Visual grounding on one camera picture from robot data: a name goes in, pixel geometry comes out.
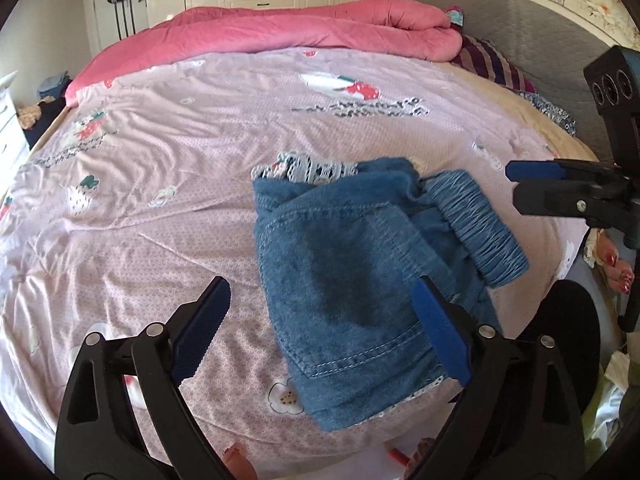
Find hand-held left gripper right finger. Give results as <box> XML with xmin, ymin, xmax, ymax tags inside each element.
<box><xmin>405</xmin><ymin>275</ymin><xmax>586</xmax><ymax>480</ymax></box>

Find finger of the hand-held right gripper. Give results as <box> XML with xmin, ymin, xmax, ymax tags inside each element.
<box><xmin>505</xmin><ymin>159</ymin><xmax>617</xmax><ymax>184</ymax></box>
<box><xmin>512</xmin><ymin>180</ymin><xmax>632</xmax><ymax>231</ymax></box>

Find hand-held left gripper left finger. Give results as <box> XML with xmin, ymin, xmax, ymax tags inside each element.
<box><xmin>54</xmin><ymin>276</ymin><xmax>232</xmax><ymax>480</ymax></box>

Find blue denim shorts with lace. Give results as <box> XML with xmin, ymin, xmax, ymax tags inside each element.
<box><xmin>250</xmin><ymin>152</ymin><xmax>531</xmax><ymax>433</ymax></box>

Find person's right hand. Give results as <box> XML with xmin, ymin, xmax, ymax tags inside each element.
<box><xmin>592</xmin><ymin>232</ymin><xmax>638</xmax><ymax>296</ymax></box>

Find beige mattress cover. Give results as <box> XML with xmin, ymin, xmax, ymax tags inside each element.
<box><xmin>450</xmin><ymin>60</ymin><xmax>598</xmax><ymax>163</ymax></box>

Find blue floral cloth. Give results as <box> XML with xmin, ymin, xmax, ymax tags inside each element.
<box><xmin>522</xmin><ymin>90</ymin><xmax>578</xmax><ymax>138</ymax></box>

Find grey quilted headboard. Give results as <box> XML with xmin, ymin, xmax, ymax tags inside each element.
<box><xmin>390</xmin><ymin>0</ymin><xmax>640</xmax><ymax>161</ymax></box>

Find striped pillow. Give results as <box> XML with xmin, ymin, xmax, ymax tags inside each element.
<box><xmin>450</xmin><ymin>34</ymin><xmax>536</xmax><ymax>93</ymax></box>

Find person's black trouser leg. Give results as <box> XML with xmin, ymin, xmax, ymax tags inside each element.
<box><xmin>530</xmin><ymin>280</ymin><xmax>601</xmax><ymax>411</ymax></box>

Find pink printed bed sheet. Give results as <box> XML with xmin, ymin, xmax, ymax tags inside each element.
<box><xmin>0</xmin><ymin>47</ymin><xmax>591</xmax><ymax>480</ymax></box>

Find white drawer cabinet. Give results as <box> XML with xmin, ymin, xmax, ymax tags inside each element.
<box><xmin>0</xmin><ymin>72</ymin><xmax>31</xmax><ymax>196</ymax></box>

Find pile of clothes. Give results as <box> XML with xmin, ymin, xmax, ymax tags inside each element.
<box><xmin>17</xmin><ymin>75</ymin><xmax>73</xmax><ymax>146</ymax></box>

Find pink quilt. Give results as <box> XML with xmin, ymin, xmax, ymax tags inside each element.
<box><xmin>65</xmin><ymin>0</ymin><xmax>463</xmax><ymax>108</ymax></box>

